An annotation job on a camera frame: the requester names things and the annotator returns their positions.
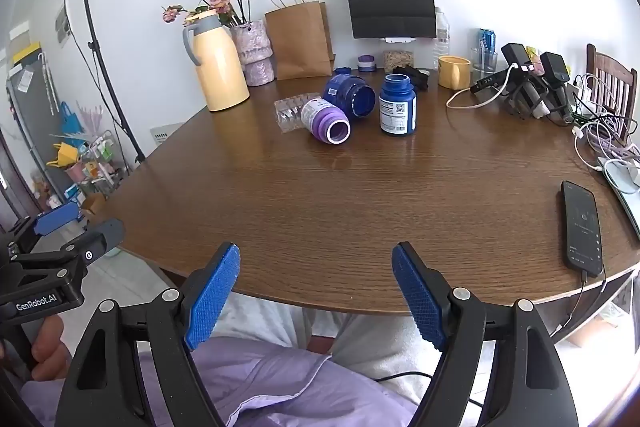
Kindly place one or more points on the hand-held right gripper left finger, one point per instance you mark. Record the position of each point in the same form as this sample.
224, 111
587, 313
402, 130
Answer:
212, 294

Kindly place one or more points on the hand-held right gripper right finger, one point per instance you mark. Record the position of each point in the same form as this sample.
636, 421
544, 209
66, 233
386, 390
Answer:
417, 294

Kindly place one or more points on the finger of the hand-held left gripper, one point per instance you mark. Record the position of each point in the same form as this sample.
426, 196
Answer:
57, 217
100, 239

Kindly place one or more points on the clear glass cup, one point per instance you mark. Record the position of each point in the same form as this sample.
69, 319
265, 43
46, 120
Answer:
484, 67

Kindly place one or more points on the person's left hand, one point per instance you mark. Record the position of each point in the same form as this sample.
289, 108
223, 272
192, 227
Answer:
47, 349

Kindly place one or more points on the cluttered utility cart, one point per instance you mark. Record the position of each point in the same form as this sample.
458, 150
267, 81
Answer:
92, 164

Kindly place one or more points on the blue tote bag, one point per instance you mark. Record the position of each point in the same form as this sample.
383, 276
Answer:
71, 119

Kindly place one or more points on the grey refrigerator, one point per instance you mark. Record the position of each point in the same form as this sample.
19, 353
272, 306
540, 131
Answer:
30, 122

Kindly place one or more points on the person's lavender shirt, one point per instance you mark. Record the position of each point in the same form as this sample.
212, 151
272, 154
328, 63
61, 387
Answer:
260, 387

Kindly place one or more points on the black light stand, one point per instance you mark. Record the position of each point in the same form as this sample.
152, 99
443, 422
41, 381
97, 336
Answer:
102, 72

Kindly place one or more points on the black smartphone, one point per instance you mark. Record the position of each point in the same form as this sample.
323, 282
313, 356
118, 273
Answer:
582, 227

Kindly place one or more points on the tall blue plastic bottle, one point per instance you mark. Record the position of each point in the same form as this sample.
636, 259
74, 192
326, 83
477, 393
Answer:
397, 109

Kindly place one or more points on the purple plastic bottle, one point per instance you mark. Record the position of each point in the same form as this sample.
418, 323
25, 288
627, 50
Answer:
325, 122

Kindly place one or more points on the crushed clear plastic bottle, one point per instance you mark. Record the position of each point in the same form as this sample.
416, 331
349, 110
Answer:
289, 113

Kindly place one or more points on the yellow thermos jug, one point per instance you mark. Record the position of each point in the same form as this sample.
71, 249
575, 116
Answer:
220, 67

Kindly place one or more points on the wide blue plastic bottle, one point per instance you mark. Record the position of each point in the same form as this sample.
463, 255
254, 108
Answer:
347, 94

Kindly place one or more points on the black pouch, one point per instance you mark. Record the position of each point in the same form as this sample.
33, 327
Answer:
412, 77

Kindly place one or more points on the black power bank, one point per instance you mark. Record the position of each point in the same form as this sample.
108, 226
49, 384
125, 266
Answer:
487, 83

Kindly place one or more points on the yellow mug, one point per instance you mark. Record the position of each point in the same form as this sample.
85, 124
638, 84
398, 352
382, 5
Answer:
454, 74

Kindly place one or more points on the grey laptop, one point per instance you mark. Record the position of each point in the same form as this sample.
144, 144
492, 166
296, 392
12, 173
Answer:
625, 202

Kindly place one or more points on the glass jar with grains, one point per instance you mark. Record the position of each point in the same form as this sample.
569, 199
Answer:
398, 62

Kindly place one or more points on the small purple jar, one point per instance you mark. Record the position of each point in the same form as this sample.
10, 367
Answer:
366, 64

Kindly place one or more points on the blue bottle lid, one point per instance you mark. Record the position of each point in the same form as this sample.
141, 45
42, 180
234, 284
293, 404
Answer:
342, 70

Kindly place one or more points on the pink textured vase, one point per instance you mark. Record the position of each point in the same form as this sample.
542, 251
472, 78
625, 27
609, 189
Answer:
256, 52

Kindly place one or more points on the black charging device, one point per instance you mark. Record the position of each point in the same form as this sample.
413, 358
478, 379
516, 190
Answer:
517, 72
555, 77

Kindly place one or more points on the clear water bottle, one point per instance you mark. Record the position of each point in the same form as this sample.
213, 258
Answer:
441, 39

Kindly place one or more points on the blue drink can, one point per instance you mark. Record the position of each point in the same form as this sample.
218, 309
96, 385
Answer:
487, 39

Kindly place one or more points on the brown paper bag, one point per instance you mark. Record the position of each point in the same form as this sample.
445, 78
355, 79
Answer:
297, 42

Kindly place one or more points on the wooden chair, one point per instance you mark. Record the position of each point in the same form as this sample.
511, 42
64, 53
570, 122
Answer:
615, 79

